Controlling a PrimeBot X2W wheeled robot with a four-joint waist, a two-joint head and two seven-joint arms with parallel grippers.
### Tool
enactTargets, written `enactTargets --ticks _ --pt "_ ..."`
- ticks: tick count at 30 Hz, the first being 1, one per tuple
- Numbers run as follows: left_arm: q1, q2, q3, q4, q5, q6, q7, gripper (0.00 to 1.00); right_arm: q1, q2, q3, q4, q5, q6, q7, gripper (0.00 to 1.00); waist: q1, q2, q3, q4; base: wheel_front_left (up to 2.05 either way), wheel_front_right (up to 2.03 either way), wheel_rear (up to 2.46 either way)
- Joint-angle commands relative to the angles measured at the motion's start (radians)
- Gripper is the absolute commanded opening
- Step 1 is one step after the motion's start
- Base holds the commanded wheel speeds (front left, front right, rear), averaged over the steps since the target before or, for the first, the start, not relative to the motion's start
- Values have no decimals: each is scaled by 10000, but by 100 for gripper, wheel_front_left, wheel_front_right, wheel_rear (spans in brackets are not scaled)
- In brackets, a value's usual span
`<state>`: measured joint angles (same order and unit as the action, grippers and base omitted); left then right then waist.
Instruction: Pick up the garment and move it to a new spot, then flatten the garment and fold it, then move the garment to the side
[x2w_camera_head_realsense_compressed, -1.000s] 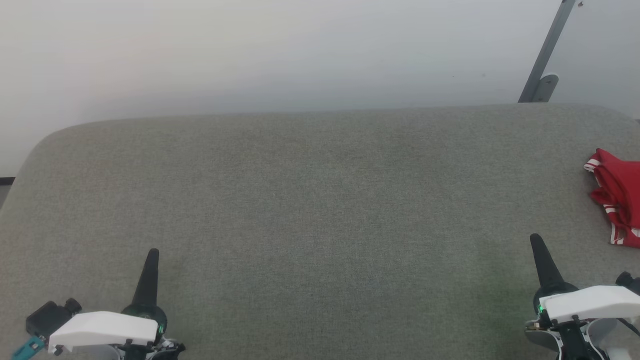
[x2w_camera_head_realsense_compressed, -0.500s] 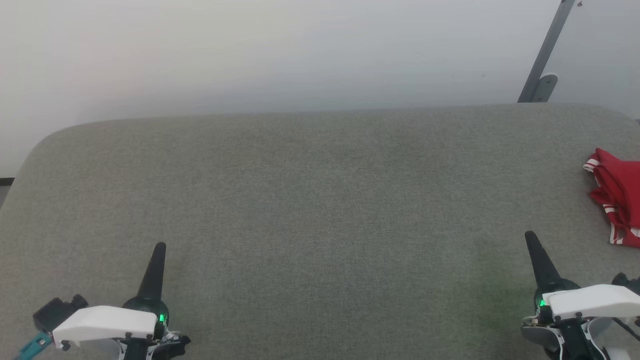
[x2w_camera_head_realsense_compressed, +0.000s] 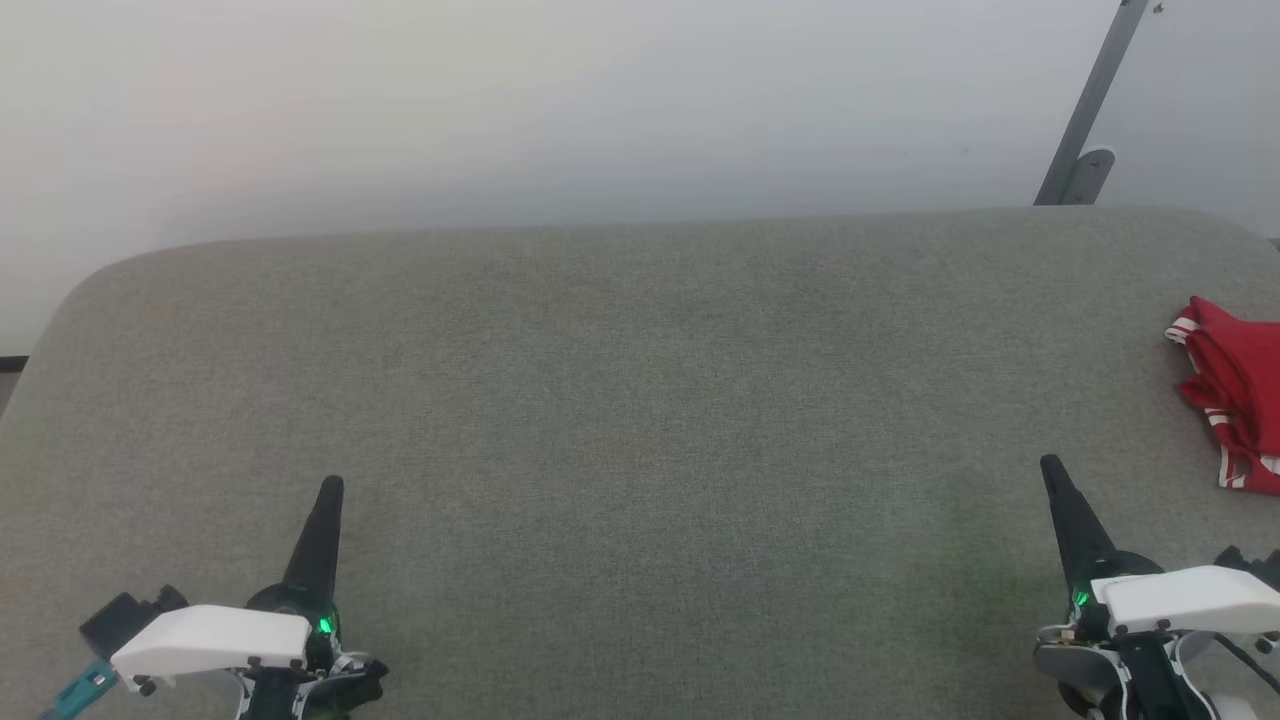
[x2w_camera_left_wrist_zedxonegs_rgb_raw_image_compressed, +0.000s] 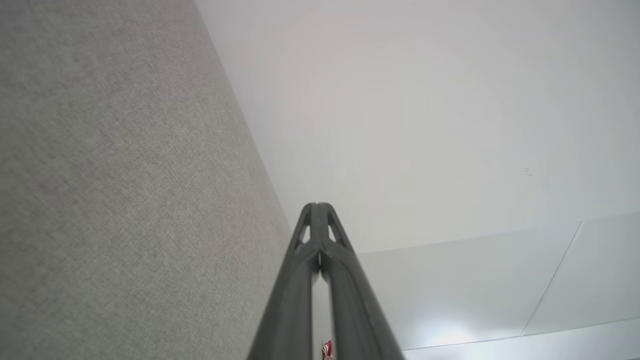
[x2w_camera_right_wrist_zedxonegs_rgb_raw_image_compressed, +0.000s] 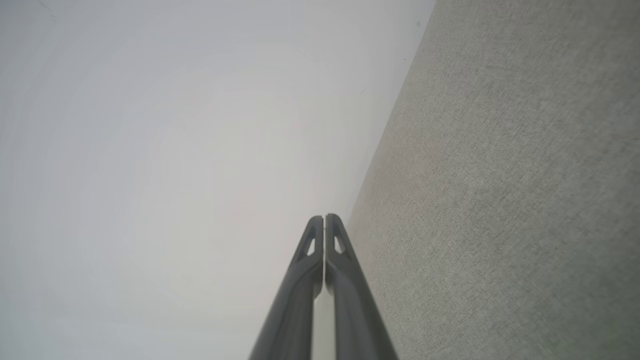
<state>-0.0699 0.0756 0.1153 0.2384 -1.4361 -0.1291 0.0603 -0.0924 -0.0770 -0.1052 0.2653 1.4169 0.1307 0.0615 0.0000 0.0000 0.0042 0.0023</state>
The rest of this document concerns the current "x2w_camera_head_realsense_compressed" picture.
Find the grey-green fabric sofa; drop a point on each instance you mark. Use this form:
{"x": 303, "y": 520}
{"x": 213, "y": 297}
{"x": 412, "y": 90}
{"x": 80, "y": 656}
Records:
{"x": 640, "y": 430}

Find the grey metal bracket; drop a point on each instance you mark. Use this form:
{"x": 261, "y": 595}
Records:
{"x": 1092, "y": 178}

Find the red and white jersey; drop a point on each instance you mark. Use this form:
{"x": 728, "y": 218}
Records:
{"x": 1245, "y": 380}

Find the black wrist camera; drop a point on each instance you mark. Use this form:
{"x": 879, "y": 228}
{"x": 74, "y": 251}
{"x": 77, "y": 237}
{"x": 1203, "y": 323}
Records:
{"x": 1250, "y": 568}
{"x": 125, "y": 620}

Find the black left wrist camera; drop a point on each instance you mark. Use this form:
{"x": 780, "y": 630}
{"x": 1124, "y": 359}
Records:
{"x": 125, "y": 620}

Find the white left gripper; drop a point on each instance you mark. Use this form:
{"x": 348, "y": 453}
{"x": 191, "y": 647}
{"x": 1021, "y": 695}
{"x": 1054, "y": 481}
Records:
{"x": 210, "y": 640}

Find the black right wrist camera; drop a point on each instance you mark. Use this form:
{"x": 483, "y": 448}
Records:
{"x": 1250, "y": 568}

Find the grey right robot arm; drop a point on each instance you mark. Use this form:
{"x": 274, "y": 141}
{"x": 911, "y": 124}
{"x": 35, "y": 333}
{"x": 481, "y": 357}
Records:
{"x": 1140, "y": 680}

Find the grey metal bar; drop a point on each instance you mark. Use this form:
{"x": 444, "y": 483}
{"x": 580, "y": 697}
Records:
{"x": 1100, "y": 90}

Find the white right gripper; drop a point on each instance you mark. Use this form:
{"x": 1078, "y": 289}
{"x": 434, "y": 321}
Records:
{"x": 1200, "y": 600}

